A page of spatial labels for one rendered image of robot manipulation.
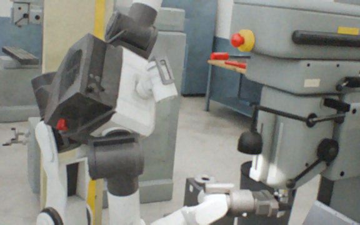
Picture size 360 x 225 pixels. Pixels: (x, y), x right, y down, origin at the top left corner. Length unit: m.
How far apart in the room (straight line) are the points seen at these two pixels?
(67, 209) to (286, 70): 0.90
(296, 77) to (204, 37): 7.57
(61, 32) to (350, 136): 1.88
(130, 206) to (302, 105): 0.57
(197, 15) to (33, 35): 3.67
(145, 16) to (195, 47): 7.26
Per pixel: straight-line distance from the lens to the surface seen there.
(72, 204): 1.69
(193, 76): 8.81
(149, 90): 1.32
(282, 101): 1.36
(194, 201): 1.84
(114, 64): 1.33
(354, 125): 1.49
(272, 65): 1.34
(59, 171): 1.61
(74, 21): 2.85
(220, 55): 1.34
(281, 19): 1.20
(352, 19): 1.37
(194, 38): 8.68
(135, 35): 1.46
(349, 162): 1.54
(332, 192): 1.89
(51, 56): 2.83
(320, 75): 1.32
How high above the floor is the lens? 1.86
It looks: 14 degrees down
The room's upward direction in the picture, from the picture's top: 5 degrees clockwise
